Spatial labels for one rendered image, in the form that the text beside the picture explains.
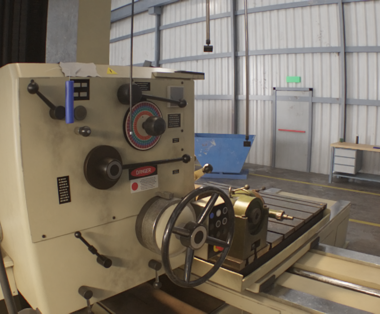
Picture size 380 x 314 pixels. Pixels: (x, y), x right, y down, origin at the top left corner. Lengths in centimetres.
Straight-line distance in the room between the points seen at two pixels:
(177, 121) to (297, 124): 770
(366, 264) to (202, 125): 898
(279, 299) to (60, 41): 179
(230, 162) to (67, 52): 621
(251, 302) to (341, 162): 608
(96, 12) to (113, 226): 120
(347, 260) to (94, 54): 211
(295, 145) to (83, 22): 770
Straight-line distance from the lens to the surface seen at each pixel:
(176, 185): 135
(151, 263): 134
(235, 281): 169
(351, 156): 763
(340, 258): 246
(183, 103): 126
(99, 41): 190
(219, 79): 1033
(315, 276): 222
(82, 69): 109
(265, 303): 189
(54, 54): 175
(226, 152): 759
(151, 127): 111
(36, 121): 99
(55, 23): 178
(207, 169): 142
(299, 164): 900
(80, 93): 105
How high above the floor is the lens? 177
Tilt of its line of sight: 9 degrees down
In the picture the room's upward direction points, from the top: straight up
